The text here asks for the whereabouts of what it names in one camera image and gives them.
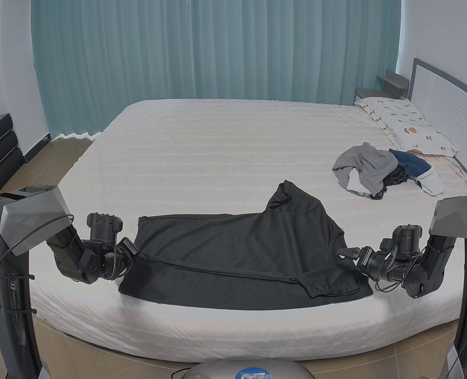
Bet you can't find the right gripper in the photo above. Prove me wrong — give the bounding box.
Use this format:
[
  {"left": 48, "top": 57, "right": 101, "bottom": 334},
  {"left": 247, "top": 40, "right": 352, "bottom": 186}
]
[{"left": 356, "top": 246, "right": 386, "bottom": 281}]

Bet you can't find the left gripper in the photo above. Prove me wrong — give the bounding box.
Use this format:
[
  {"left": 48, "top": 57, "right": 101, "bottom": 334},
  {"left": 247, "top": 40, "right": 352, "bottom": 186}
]
[{"left": 117, "top": 237, "right": 139, "bottom": 269}]

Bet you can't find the black T-shirt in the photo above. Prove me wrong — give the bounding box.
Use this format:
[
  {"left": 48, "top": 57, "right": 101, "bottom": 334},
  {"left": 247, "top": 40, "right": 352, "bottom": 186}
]
[{"left": 118, "top": 180, "right": 374, "bottom": 311}]

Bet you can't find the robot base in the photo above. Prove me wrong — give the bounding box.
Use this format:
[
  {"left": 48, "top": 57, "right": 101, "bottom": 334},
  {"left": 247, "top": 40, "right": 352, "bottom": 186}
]
[{"left": 182, "top": 361, "right": 315, "bottom": 379}]

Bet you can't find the pile of clothes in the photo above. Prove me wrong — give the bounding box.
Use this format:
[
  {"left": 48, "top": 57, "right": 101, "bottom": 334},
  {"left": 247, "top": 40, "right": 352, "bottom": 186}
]
[{"left": 332, "top": 142, "right": 445, "bottom": 201}]

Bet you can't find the bed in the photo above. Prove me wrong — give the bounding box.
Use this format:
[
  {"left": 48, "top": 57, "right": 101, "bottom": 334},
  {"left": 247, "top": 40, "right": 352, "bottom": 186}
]
[{"left": 26, "top": 58, "right": 467, "bottom": 360}]

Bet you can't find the white printed pillow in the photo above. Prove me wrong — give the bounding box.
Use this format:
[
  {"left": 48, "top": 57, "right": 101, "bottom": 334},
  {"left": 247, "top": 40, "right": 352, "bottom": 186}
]
[{"left": 354, "top": 96, "right": 459, "bottom": 158}]

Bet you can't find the grey bedside table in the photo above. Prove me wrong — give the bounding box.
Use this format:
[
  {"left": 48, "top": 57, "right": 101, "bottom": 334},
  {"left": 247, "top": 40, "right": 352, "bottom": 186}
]
[{"left": 355, "top": 69, "right": 411, "bottom": 102}]

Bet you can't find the blue-green curtain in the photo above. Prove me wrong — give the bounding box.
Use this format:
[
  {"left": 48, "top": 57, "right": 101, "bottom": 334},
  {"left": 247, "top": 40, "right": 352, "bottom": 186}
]
[{"left": 31, "top": 0, "right": 401, "bottom": 139}]

